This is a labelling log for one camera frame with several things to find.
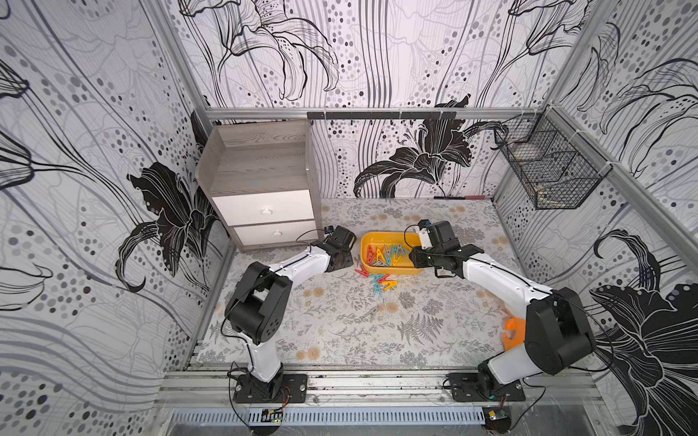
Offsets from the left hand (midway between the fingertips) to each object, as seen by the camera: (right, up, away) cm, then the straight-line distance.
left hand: (344, 263), depth 95 cm
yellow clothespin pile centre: (+16, -7, -3) cm, 18 cm away
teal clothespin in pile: (+12, -7, -2) cm, 14 cm away
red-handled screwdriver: (+57, +26, +27) cm, 69 cm away
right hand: (+25, +5, -5) cm, 25 cm away
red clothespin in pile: (+7, -3, 0) cm, 7 cm away
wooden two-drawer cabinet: (-26, +29, -10) cm, 40 cm away
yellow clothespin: (+13, +3, +3) cm, 14 cm away
